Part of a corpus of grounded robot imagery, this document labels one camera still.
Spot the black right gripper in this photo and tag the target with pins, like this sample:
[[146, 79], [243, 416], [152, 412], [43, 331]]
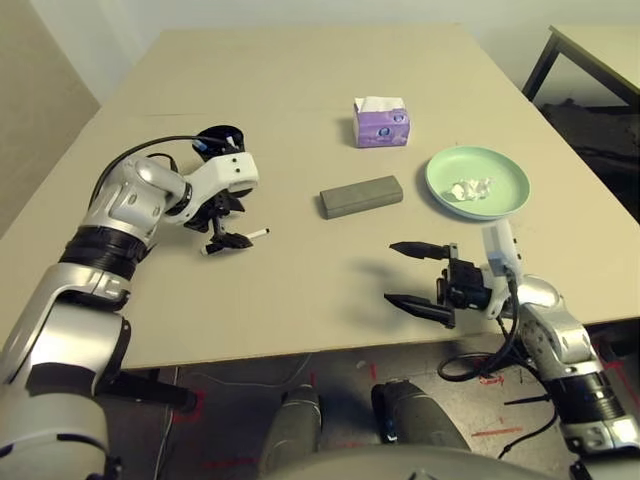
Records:
[[465, 290]]

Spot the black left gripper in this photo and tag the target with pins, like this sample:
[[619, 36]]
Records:
[[220, 205]]

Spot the white marker with black cap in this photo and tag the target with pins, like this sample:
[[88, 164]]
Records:
[[260, 233]]

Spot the grey glasses case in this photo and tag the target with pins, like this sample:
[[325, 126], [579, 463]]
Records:
[[360, 197]]

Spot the white tissue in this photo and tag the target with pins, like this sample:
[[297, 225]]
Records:
[[467, 189]]

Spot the light green plate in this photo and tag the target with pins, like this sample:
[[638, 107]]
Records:
[[475, 165]]

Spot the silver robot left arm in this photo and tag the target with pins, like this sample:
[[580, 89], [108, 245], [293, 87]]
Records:
[[125, 200]]

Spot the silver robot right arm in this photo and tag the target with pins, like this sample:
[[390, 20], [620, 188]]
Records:
[[550, 320]]

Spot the blue white pen in cup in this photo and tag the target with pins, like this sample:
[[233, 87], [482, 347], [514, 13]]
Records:
[[200, 146]]

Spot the black plastic cup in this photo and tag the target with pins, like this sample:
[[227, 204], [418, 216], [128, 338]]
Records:
[[215, 135]]

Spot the red floor tape mark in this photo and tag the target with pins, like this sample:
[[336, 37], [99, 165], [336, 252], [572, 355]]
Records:
[[492, 381], [200, 405]]

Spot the grey robot right leg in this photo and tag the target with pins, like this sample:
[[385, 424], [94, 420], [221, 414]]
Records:
[[417, 417]]

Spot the grey robot leg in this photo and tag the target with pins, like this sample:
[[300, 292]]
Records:
[[417, 417], [295, 422]]

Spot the purple tissue pack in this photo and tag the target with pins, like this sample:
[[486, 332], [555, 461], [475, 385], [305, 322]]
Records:
[[380, 135]]

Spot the black table foot bar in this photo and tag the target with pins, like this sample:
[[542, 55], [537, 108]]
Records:
[[150, 390]]

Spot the red floor tape strip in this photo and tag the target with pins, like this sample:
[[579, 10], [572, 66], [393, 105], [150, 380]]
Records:
[[497, 432]]

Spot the grey robot left leg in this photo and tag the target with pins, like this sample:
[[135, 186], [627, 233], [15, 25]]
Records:
[[295, 422]]

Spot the grey robot torso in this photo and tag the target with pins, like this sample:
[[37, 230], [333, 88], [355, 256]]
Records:
[[375, 467]]

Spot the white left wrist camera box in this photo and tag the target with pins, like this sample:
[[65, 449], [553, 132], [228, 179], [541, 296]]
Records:
[[230, 170]]

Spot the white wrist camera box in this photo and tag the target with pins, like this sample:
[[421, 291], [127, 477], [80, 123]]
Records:
[[230, 170], [500, 245]]

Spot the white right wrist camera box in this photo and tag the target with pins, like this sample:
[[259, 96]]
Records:
[[500, 245]]

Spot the side table with black frame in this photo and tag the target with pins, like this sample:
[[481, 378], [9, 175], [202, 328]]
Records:
[[600, 55]]

